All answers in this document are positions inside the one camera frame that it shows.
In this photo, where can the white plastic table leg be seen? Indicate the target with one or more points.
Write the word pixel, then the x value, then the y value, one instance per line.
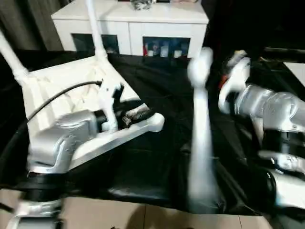
pixel 12 57
pixel 202 119
pixel 96 31

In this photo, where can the white plastic table top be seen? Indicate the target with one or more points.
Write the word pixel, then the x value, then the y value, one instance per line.
pixel 59 83

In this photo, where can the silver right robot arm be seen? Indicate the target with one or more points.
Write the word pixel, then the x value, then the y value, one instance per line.
pixel 274 107

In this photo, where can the black mat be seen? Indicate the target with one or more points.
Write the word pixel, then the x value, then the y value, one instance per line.
pixel 155 83

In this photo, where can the small white jar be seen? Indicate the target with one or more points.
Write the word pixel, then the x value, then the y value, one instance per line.
pixel 177 53
pixel 150 52
pixel 164 51

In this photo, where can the white flat board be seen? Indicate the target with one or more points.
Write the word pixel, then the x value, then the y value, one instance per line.
pixel 295 72

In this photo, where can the white cabinet with glass doors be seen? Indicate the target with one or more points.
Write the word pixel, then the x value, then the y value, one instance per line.
pixel 155 21

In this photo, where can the grey curtain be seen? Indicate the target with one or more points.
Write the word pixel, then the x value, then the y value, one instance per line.
pixel 31 23

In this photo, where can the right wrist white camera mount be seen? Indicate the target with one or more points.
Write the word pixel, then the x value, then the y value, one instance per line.
pixel 238 76

